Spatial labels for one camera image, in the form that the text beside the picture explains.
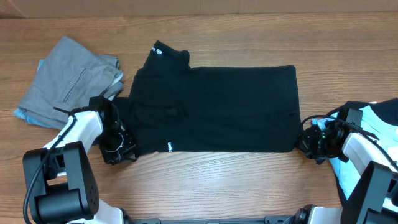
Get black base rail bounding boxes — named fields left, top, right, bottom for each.
left=124, top=215, right=295, bottom=224

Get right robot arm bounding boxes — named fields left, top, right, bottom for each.
left=286, top=104, right=397, bottom=224

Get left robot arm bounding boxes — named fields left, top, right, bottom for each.
left=22, top=96, right=137, bottom=224

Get light blue shirt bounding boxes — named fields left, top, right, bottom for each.
left=312, top=105, right=398, bottom=212

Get folded grey trousers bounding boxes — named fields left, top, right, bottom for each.
left=17, top=35, right=124, bottom=130

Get black polo shirt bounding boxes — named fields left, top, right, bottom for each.
left=114, top=42, right=301, bottom=155

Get light blue folded garment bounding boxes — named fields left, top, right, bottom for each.
left=14, top=59, right=53, bottom=128

